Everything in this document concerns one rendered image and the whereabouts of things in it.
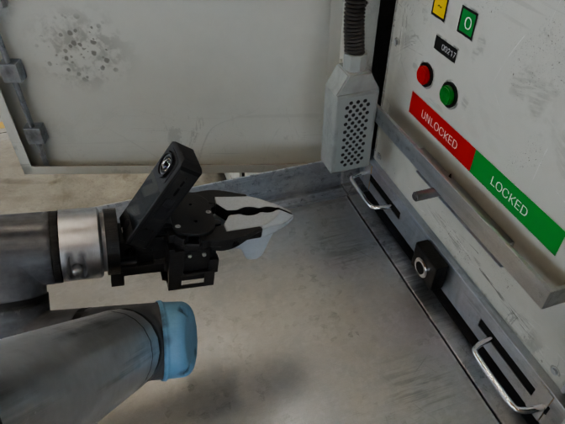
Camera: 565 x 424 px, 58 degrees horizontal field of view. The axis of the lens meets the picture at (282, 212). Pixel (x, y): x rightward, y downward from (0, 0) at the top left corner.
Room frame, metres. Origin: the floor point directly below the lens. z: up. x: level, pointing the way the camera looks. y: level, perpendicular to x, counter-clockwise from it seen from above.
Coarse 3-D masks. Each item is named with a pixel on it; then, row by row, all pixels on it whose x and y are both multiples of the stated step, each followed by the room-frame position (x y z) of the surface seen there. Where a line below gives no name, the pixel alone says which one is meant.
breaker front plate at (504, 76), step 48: (432, 0) 0.68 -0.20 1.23; (480, 0) 0.59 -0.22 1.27; (528, 0) 0.52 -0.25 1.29; (432, 48) 0.66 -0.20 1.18; (480, 48) 0.57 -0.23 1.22; (528, 48) 0.51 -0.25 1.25; (384, 96) 0.76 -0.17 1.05; (432, 96) 0.64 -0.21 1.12; (480, 96) 0.55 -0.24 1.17; (528, 96) 0.49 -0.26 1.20; (384, 144) 0.74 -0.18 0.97; (432, 144) 0.62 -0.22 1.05; (480, 144) 0.53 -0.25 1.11; (528, 144) 0.46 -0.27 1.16; (480, 192) 0.51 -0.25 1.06; (528, 192) 0.44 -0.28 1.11; (528, 240) 0.42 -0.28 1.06; (480, 288) 0.45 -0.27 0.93; (528, 336) 0.37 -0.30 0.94
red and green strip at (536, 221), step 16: (416, 96) 0.67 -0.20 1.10; (416, 112) 0.67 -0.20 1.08; (432, 112) 0.63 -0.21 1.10; (432, 128) 0.62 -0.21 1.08; (448, 128) 0.59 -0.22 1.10; (448, 144) 0.58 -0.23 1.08; (464, 144) 0.55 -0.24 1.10; (464, 160) 0.55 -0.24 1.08; (480, 160) 0.52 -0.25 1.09; (480, 176) 0.51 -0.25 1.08; (496, 176) 0.49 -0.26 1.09; (496, 192) 0.48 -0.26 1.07; (512, 192) 0.46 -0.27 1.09; (512, 208) 0.45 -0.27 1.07; (528, 208) 0.43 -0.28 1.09; (528, 224) 0.43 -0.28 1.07; (544, 224) 0.41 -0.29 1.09; (544, 240) 0.40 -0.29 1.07; (560, 240) 0.38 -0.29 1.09
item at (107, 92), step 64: (0, 0) 0.83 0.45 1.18; (64, 0) 0.85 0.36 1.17; (128, 0) 0.85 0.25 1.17; (192, 0) 0.86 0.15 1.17; (256, 0) 0.86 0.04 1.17; (320, 0) 0.86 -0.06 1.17; (0, 64) 0.83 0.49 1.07; (64, 64) 0.85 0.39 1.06; (128, 64) 0.85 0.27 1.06; (192, 64) 0.86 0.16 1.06; (256, 64) 0.86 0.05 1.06; (320, 64) 0.86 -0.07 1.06; (64, 128) 0.85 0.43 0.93; (128, 128) 0.85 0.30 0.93; (192, 128) 0.86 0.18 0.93; (256, 128) 0.86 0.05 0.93; (320, 128) 0.86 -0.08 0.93
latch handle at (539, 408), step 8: (480, 344) 0.38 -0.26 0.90; (472, 352) 0.37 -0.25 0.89; (480, 360) 0.36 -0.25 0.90; (488, 368) 0.35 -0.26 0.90; (488, 376) 0.34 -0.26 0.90; (496, 384) 0.33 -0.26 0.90; (504, 392) 0.32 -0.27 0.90; (504, 400) 0.31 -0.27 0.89; (512, 400) 0.31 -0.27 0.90; (512, 408) 0.30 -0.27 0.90; (520, 408) 0.30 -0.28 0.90; (528, 408) 0.30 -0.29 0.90; (536, 408) 0.30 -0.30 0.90; (544, 408) 0.30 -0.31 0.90
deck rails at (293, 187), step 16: (256, 176) 0.72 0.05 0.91; (272, 176) 0.73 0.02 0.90; (288, 176) 0.74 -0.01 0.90; (304, 176) 0.75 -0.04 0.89; (320, 176) 0.76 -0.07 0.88; (336, 176) 0.78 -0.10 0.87; (192, 192) 0.69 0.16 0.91; (240, 192) 0.71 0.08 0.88; (256, 192) 0.72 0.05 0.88; (272, 192) 0.73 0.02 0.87; (288, 192) 0.74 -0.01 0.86; (304, 192) 0.75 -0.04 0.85; (320, 192) 0.75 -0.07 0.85; (336, 192) 0.75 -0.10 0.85; (288, 208) 0.71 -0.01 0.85
